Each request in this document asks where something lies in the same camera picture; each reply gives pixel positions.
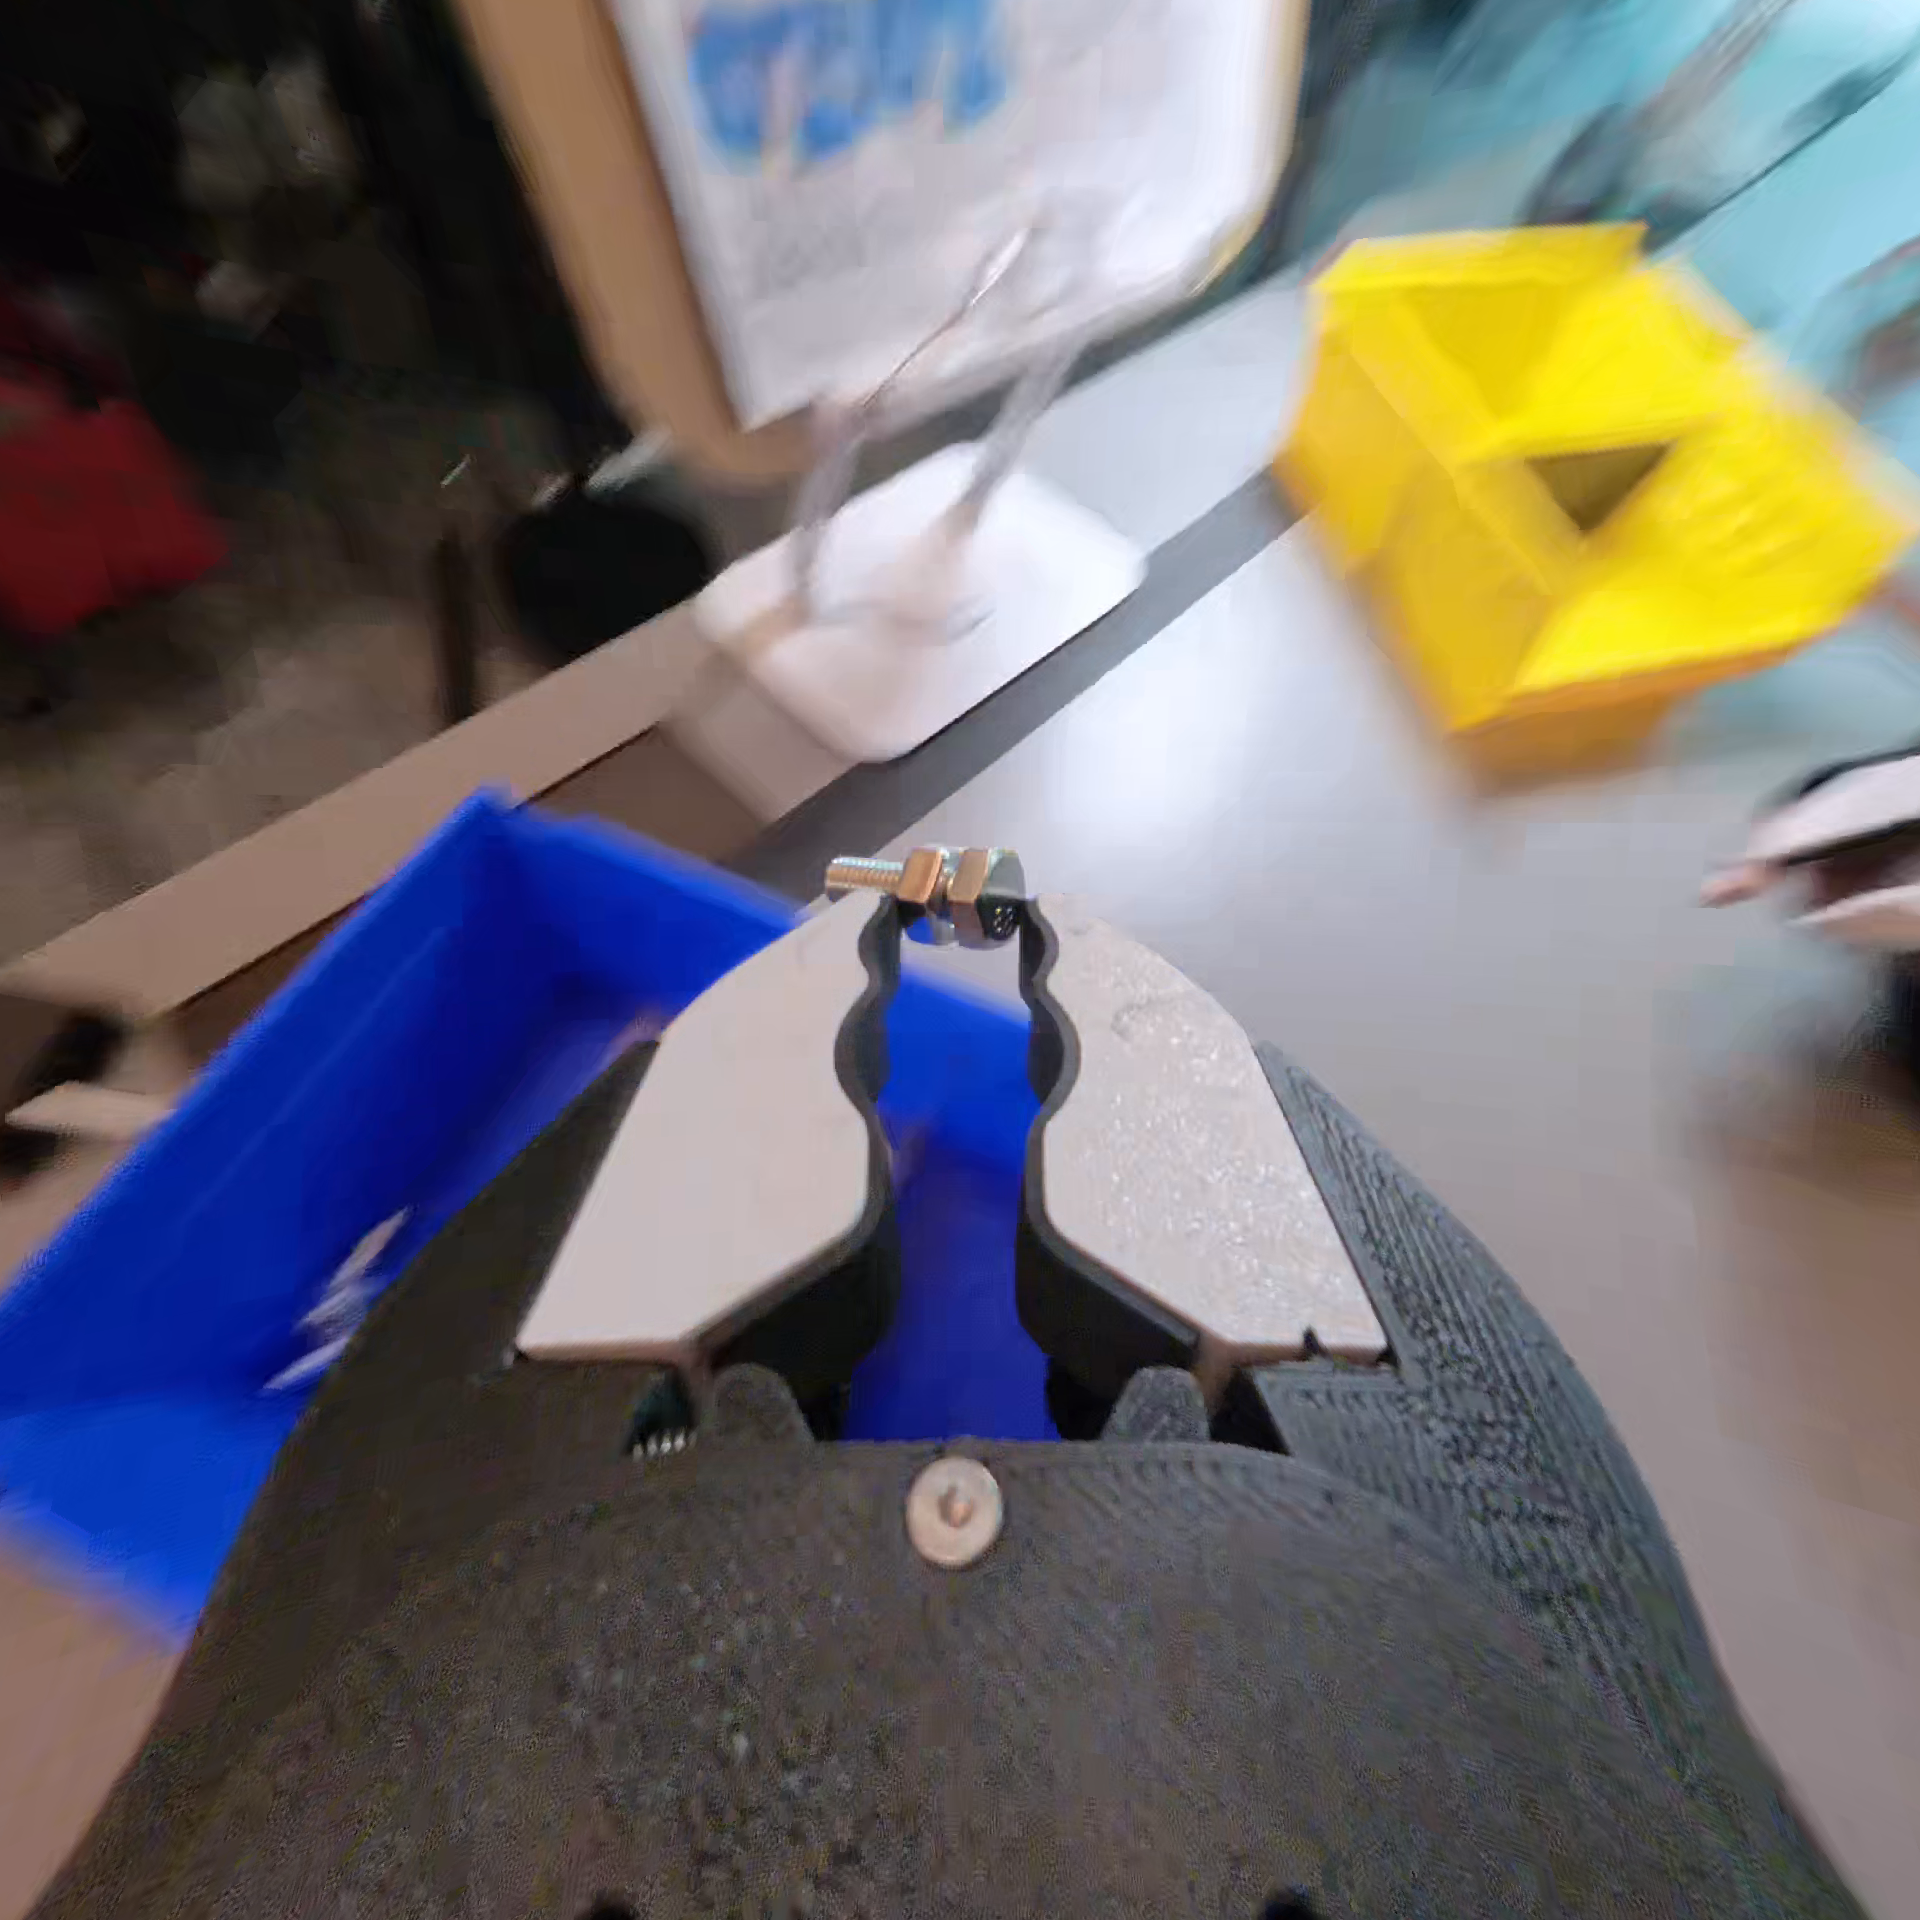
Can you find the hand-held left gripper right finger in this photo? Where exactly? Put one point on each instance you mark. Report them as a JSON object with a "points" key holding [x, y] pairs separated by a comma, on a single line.
{"points": [[1201, 1185]]}

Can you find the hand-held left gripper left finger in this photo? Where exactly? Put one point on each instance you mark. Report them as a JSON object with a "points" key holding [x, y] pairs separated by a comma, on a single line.
{"points": [[705, 1185]]}

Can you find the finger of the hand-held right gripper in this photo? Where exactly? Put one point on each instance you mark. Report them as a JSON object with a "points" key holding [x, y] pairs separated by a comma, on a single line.
{"points": [[1862, 913], [1838, 820]]}

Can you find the steel hex bolt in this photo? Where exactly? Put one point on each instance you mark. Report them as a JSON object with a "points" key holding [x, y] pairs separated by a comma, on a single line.
{"points": [[858, 874]]}

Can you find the yellow plastic storage bin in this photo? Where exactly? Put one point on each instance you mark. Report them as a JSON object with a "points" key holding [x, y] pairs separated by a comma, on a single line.
{"points": [[1724, 376]]}

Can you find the blue plastic storage bin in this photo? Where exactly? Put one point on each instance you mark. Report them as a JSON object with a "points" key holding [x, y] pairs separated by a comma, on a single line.
{"points": [[226, 1200]]}

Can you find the steel bolt with nut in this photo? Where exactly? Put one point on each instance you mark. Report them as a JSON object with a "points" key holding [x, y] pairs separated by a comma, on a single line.
{"points": [[346, 1306]]}

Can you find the dark olive bin divider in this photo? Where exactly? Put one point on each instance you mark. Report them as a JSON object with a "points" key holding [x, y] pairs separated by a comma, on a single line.
{"points": [[1590, 480]]}

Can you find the black round object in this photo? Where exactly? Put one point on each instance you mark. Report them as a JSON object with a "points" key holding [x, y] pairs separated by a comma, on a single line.
{"points": [[601, 578]]}

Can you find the red fabric bag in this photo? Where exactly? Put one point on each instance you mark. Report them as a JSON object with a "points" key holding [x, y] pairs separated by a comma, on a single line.
{"points": [[91, 511]]}

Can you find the printed instruction sheet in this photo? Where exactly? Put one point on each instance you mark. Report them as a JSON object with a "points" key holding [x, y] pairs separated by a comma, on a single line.
{"points": [[1051, 224]]}

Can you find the wooden-edged white board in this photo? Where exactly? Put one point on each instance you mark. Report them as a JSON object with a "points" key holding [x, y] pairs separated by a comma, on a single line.
{"points": [[571, 182]]}

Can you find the white board stand frame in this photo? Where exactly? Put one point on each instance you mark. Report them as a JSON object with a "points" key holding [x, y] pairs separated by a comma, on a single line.
{"points": [[1010, 434]]}

